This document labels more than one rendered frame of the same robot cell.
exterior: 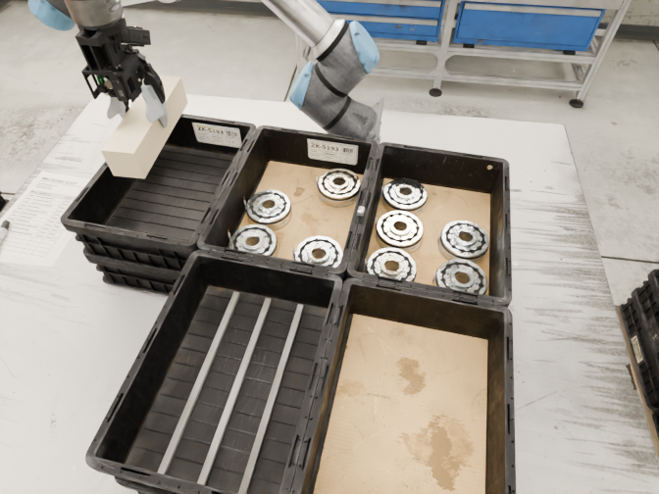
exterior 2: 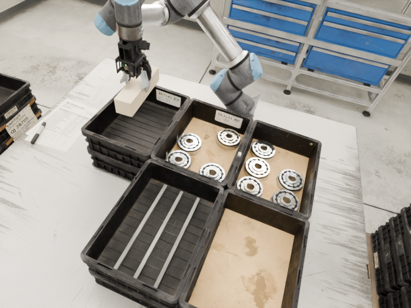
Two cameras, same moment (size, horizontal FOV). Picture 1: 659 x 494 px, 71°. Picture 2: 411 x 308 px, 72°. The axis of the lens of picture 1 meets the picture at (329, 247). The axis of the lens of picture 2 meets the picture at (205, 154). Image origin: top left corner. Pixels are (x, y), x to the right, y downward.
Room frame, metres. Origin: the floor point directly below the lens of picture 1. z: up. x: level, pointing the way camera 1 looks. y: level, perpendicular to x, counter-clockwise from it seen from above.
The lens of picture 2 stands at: (-0.08, 0.06, 1.74)
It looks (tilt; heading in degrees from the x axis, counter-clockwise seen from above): 49 degrees down; 1
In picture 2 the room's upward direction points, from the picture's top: 10 degrees clockwise
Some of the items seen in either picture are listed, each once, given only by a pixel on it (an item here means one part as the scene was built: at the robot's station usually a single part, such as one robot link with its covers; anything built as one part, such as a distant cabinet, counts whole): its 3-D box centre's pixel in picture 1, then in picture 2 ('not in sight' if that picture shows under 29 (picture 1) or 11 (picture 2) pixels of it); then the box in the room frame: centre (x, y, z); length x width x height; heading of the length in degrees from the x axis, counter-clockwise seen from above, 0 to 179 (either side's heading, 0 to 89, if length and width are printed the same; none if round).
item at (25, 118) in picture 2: not in sight; (22, 122); (1.06, 1.23, 0.41); 0.31 x 0.02 x 0.16; 171
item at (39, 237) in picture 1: (42, 215); (64, 122); (0.86, 0.78, 0.70); 0.33 x 0.23 x 0.01; 171
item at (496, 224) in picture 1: (430, 230); (274, 172); (0.65, -0.22, 0.87); 0.40 x 0.30 x 0.11; 167
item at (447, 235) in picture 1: (465, 238); (291, 179); (0.63, -0.29, 0.86); 0.10 x 0.10 x 0.01
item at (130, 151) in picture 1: (148, 123); (138, 88); (0.75, 0.35, 1.08); 0.24 x 0.06 x 0.06; 171
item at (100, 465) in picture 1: (230, 361); (159, 220); (0.33, 0.16, 0.92); 0.40 x 0.30 x 0.02; 167
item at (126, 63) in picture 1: (113, 58); (131, 54); (0.72, 0.35, 1.23); 0.09 x 0.08 x 0.12; 171
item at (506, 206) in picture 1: (434, 215); (277, 164); (0.65, -0.22, 0.92); 0.40 x 0.30 x 0.02; 167
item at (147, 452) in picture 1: (235, 373); (160, 227); (0.33, 0.16, 0.87); 0.40 x 0.30 x 0.11; 167
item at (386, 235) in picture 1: (399, 227); (257, 167); (0.66, -0.16, 0.86); 0.10 x 0.10 x 0.01
